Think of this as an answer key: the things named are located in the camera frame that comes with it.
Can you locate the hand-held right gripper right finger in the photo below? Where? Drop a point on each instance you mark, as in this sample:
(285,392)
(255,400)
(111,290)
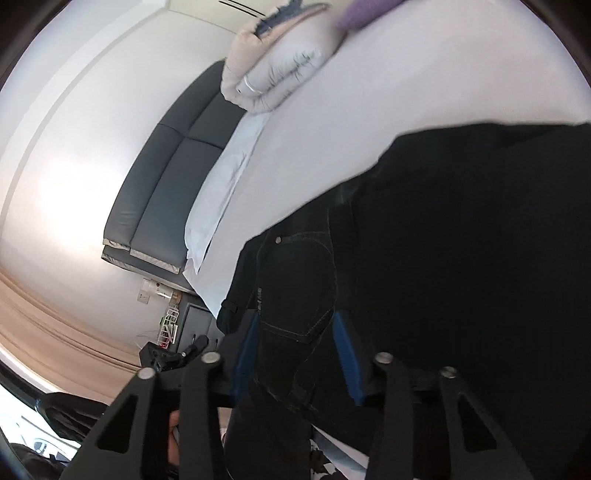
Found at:
(347,364)

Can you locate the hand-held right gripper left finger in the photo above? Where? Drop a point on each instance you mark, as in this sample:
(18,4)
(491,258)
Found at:
(244,355)

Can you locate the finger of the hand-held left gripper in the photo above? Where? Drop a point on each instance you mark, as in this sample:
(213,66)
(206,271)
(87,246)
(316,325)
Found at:
(161,355)

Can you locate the black denim pants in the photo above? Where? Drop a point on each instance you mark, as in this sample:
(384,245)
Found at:
(461,230)

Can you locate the dark grey nightstand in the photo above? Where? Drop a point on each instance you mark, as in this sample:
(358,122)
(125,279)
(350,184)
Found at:
(196,323)

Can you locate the white pillow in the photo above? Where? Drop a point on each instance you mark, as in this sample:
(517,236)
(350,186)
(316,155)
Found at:
(217,194)

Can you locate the grey padded headboard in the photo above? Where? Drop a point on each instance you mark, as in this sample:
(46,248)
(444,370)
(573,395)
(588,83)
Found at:
(175,184)

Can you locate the bed with white sheet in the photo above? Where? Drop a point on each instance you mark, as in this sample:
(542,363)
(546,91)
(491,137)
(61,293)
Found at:
(369,83)

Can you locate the folded beige grey duvet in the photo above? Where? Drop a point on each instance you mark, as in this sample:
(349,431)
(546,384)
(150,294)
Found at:
(277,60)

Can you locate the white wardrobe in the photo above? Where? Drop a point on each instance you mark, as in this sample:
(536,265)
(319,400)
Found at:
(207,10)

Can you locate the purple cushion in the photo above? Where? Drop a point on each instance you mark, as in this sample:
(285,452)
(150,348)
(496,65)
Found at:
(364,11)

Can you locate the white wall socket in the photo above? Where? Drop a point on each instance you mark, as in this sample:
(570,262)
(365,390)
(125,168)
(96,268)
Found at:
(146,291)

